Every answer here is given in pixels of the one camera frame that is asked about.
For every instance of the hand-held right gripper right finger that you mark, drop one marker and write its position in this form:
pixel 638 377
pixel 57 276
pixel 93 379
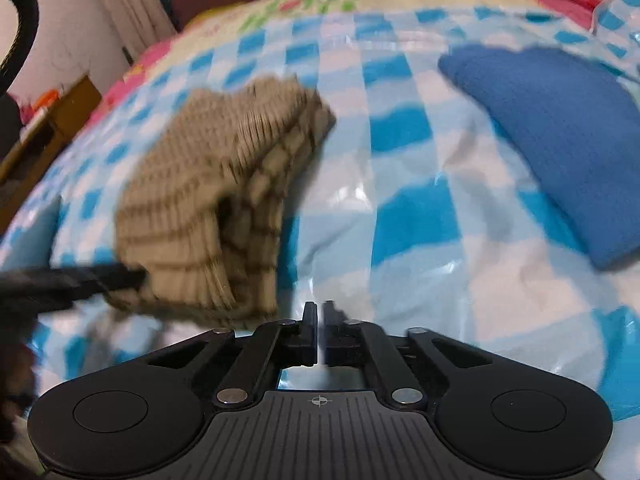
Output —
pixel 330 335

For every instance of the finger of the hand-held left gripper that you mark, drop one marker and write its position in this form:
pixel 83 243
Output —
pixel 75 282

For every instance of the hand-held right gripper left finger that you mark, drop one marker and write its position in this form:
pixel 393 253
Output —
pixel 310 335

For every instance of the tan striped knit garment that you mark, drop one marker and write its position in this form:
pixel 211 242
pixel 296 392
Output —
pixel 200 160

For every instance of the light teal cloth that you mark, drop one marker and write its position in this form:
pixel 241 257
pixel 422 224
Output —
pixel 30 235

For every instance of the blue checkered plastic sheet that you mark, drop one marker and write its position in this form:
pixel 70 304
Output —
pixel 415 220

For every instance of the wooden cabinet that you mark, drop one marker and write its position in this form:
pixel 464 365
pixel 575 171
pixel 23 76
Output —
pixel 75 105

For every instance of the orange object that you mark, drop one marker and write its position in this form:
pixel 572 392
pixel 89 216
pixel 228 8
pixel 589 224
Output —
pixel 45 99

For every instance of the beige curtain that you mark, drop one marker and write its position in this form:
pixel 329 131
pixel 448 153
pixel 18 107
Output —
pixel 125 5

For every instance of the blue folded cloth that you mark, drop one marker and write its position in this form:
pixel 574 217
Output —
pixel 550 125

